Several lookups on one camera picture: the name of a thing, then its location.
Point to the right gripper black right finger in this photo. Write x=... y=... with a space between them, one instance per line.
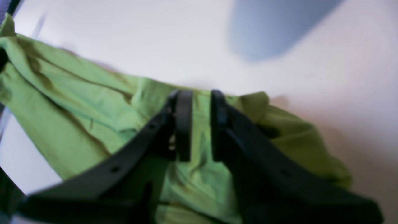
x=270 y=187

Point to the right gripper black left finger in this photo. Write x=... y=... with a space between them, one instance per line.
x=124 y=189

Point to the green t-shirt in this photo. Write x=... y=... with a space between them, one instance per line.
x=78 y=114

